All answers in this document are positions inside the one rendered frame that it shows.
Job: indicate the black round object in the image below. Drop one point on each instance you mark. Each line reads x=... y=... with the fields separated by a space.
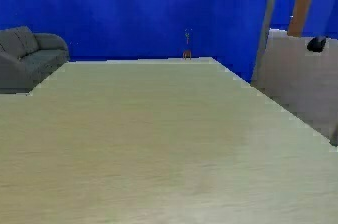
x=316 y=44

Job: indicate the brown room door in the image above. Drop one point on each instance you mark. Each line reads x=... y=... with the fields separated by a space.
x=298 y=16

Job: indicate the grey sofa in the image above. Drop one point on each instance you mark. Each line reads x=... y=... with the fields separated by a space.
x=17 y=60

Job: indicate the small plant in brown pot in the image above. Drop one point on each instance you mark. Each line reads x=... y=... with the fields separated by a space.
x=187 y=53

